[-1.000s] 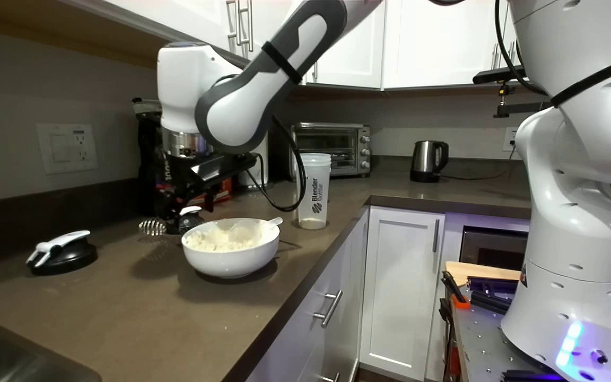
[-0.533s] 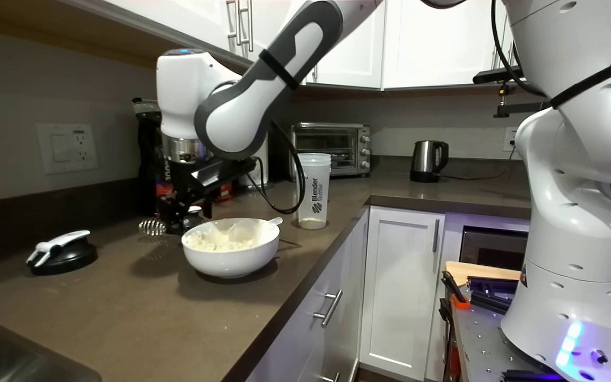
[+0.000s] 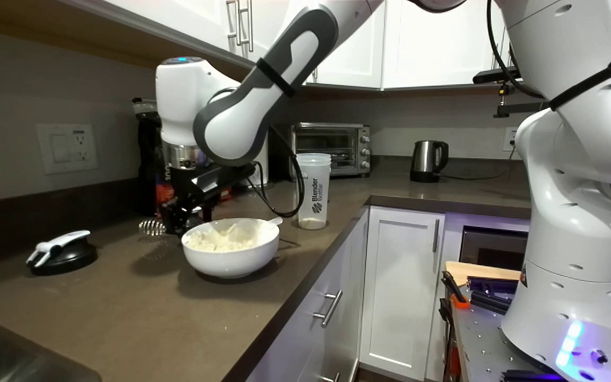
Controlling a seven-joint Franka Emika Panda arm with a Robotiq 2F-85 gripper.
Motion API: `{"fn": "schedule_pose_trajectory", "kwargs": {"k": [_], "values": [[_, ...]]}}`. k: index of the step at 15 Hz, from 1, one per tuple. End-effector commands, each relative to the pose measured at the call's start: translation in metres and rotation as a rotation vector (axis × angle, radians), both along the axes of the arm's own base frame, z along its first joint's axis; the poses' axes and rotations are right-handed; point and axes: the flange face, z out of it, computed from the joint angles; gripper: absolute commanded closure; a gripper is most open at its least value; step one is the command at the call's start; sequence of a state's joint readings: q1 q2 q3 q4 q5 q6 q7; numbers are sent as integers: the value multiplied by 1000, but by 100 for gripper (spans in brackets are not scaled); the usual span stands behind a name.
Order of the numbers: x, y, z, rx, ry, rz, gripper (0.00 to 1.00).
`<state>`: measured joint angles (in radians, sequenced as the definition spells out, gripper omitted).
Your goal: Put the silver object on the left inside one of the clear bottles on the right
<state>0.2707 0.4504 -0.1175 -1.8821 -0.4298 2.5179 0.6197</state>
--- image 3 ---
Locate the white ceramic bowl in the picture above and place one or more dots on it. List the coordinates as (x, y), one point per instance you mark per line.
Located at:
(231, 258)

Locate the silver toaster oven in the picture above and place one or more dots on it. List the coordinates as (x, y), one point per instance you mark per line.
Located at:
(333, 149)

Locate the wooden board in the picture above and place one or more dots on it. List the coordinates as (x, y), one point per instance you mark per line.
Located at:
(483, 271)

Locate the small white wall socket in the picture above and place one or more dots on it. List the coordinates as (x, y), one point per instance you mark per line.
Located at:
(513, 139)

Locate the dark built-in appliance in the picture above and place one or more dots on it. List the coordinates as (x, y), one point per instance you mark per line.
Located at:
(493, 246)

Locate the white lower drawer cabinet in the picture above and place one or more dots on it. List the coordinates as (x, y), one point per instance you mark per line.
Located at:
(307, 311)

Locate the steel electric kettle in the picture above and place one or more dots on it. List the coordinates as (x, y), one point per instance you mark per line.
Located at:
(427, 159)

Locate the white corner cabinet door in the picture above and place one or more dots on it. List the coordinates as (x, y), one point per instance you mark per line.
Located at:
(401, 289)

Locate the black bar camera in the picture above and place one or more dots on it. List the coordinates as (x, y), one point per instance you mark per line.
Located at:
(488, 74)

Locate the black white object left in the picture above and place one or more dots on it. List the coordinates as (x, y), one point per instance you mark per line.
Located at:
(64, 255)

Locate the black orange clamp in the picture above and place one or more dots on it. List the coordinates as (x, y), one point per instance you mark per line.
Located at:
(454, 289)

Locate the black whey protein bag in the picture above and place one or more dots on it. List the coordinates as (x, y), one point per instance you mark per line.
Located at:
(148, 155)

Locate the tall clear shaker bottle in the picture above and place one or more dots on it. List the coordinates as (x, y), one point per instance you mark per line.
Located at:
(313, 191)

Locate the stainless steel sink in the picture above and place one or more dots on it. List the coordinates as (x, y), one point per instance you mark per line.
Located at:
(10, 352)

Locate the small white scoop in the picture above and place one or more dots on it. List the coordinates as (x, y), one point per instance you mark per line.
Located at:
(276, 221)

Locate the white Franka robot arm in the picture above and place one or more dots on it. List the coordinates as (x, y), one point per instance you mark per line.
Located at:
(574, 233)

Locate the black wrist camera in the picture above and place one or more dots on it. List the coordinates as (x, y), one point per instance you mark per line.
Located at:
(230, 179)

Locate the white upper cabinet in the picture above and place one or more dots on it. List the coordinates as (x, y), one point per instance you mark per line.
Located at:
(178, 18)
(418, 50)

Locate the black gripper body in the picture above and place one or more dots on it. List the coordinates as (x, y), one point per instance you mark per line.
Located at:
(187, 191)

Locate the white wall outlet plate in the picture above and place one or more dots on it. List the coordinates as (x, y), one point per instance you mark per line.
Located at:
(66, 147)

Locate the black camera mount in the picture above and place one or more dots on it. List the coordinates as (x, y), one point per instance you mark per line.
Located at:
(514, 107)

